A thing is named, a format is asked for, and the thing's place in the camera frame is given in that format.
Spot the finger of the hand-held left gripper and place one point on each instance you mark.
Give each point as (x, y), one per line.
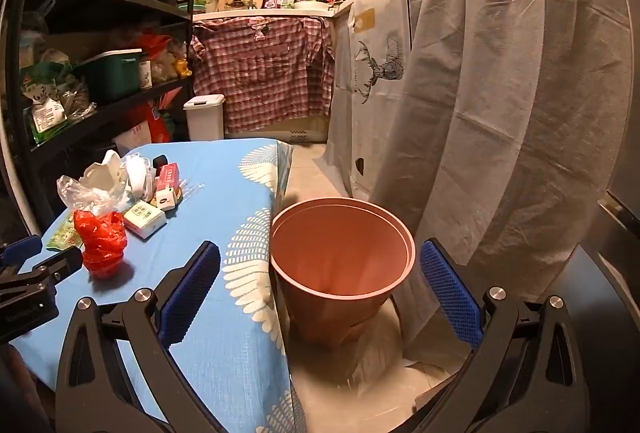
(60, 265)
(22, 248)

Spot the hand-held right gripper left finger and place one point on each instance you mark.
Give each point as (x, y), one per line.
(192, 293)

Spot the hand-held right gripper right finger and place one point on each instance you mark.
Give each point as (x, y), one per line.
(450, 298)

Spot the red plastic bag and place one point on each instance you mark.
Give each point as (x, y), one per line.
(100, 238)

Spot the cream paper napkin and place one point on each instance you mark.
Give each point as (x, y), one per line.
(105, 173)

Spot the pink plastic bin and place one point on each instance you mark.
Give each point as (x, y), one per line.
(340, 263)

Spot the green floral packet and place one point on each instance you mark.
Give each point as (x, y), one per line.
(62, 235)

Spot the clear plastic bag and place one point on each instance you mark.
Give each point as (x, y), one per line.
(80, 193)

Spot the white small box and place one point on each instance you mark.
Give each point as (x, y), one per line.
(144, 218)

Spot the clear plastic wrapper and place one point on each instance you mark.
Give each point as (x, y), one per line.
(190, 188)

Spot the white crumpled tissue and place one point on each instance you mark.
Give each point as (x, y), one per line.
(139, 175)

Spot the small pink box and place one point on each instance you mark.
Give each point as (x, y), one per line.
(167, 175)

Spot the blue printed tablecloth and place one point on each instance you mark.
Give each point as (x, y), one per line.
(210, 173)

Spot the green white food packet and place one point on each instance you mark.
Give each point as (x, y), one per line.
(40, 85)
(47, 118)

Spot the white plastic bag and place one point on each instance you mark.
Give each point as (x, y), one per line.
(132, 138)

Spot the orange plastic bag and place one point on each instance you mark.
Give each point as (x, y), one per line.
(150, 123)

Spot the white pedal bin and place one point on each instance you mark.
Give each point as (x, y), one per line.
(205, 120)

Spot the grey curtain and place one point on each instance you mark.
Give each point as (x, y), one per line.
(500, 113)

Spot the green plastic box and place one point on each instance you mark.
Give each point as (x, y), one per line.
(112, 78)

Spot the white can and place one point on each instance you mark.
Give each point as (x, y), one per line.
(146, 73)

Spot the yellow toy figure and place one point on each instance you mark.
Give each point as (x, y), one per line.
(182, 68)

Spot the plaid shirt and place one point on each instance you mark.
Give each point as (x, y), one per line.
(260, 73)

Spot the red packet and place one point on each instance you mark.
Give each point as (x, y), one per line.
(152, 45)

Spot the white deer print cloth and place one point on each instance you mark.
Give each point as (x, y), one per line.
(380, 63)

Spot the black shelf rack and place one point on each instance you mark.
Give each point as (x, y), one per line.
(115, 8)

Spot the white bowl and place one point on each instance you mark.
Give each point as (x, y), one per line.
(312, 5)

